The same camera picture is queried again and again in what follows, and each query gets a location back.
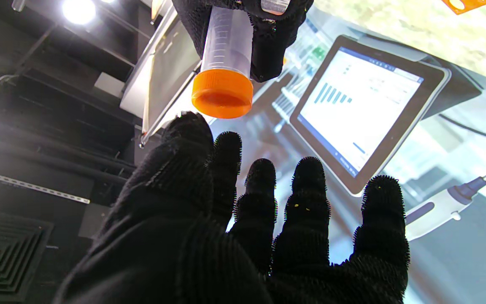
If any printed side panel on frame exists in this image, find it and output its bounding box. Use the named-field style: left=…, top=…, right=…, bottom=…
left=120, top=0, right=203, bottom=136

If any clear plastic centrifuge tube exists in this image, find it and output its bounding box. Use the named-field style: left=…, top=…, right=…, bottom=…
left=200, top=6, right=254, bottom=81

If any bright studio lamp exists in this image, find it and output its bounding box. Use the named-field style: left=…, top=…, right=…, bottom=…
left=62, top=0, right=97, bottom=25

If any printed laboratory backdrop poster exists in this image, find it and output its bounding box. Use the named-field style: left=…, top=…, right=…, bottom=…
left=209, top=0, right=486, bottom=304

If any orange plastic test tube rack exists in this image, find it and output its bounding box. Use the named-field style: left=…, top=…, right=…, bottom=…
left=441, top=0, right=486, bottom=15

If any perforated metal rail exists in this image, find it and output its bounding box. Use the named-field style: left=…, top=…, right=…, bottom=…
left=0, top=168, right=91, bottom=204

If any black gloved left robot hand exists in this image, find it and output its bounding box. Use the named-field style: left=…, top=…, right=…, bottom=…
left=53, top=111, right=410, bottom=304

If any black square vent grille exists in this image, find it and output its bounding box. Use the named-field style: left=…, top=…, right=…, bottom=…
left=0, top=209, right=54, bottom=304

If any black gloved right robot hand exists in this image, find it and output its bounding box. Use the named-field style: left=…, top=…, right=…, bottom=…
left=171, top=0, right=314, bottom=83

